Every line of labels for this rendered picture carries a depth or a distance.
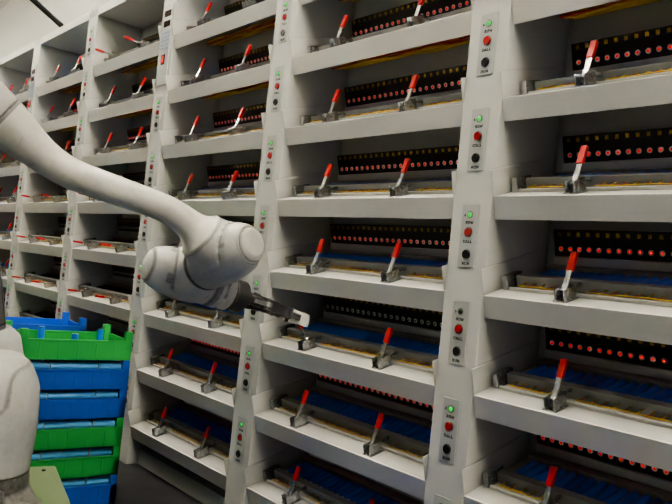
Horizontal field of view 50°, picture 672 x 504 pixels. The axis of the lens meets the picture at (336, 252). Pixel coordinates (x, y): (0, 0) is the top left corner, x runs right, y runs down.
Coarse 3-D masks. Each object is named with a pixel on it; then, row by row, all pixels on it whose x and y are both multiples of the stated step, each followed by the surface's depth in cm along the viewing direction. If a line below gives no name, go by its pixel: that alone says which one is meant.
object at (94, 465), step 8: (112, 448) 204; (120, 448) 205; (96, 456) 201; (104, 456) 202; (112, 456) 203; (32, 464) 191; (40, 464) 192; (48, 464) 193; (56, 464) 194; (64, 464) 196; (72, 464) 197; (80, 464) 198; (88, 464) 199; (96, 464) 201; (104, 464) 202; (112, 464) 203; (64, 472) 196; (72, 472) 197; (80, 472) 198; (88, 472) 200; (96, 472) 201; (104, 472) 202; (112, 472) 204
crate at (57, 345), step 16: (32, 336) 208; (48, 336) 211; (64, 336) 213; (80, 336) 216; (96, 336) 219; (112, 336) 217; (128, 336) 205; (32, 352) 190; (48, 352) 192; (64, 352) 194; (80, 352) 197; (96, 352) 199; (112, 352) 202; (128, 352) 205
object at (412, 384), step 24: (312, 312) 200; (264, 336) 190; (432, 336) 169; (288, 360) 182; (312, 360) 174; (336, 360) 168; (360, 360) 165; (360, 384) 162; (384, 384) 156; (408, 384) 150; (432, 384) 145
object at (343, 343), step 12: (288, 336) 190; (300, 336) 187; (312, 336) 184; (324, 336) 181; (336, 336) 179; (348, 348) 175; (360, 348) 171; (372, 348) 168; (396, 348) 163; (408, 360) 160; (420, 360) 157; (432, 360) 154
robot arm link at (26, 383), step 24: (0, 360) 135; (24, 360) 138; (0, 384) 132; (24, 384) 135; (0, 408) 132; (24, 408) 135; (0, 432) 131; (24, 432) 135; (0, 456) 132; (24, 456) 136; (0, 480) 133
